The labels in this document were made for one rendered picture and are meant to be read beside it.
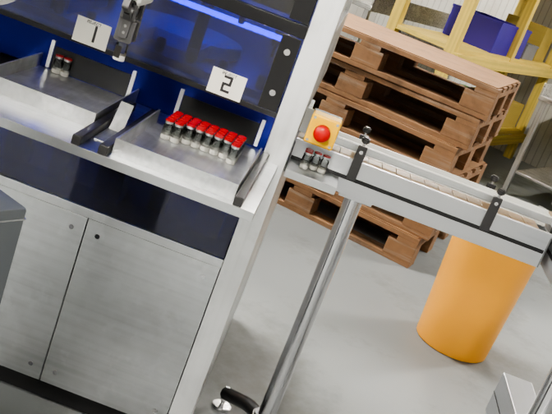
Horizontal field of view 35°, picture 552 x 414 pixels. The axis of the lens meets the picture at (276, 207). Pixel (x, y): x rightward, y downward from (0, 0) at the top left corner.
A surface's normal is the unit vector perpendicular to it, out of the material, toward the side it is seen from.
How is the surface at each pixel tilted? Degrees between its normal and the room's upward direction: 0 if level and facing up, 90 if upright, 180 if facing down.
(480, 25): 90
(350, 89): 90
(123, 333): 90
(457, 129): 90
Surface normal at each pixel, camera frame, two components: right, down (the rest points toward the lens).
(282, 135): -0.12, 0.28
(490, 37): -0.57, 0.06
